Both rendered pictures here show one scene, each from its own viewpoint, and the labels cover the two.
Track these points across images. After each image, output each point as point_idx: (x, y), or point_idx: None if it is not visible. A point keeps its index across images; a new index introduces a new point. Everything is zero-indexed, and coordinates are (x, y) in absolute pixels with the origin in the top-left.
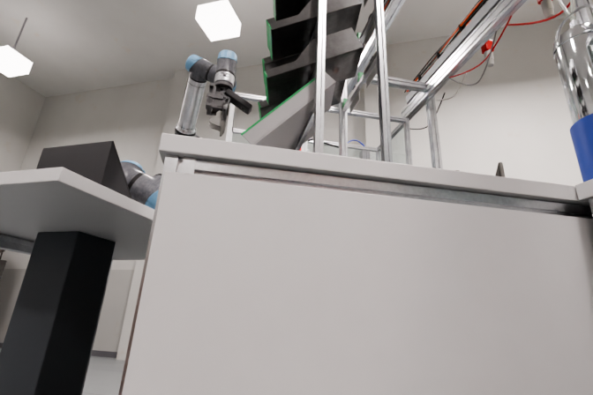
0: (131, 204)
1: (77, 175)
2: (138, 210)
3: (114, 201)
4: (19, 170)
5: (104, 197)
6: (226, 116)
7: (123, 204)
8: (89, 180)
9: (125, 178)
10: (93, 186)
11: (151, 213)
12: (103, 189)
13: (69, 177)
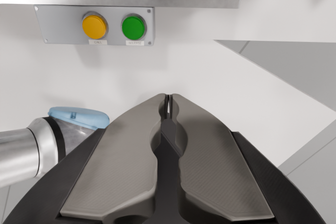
0: (287, 82)
1: (331, 109)
2: (278, 77)
3: (300, 89)
4: (311, 139)
5: (307, 94)
6: (196, 180)
7: (292, 85)
8: (324, 105)
9: (178, 154)
10: (318, 101)
11: (266, 70)
12: (313, 98)
13: (332, 109)
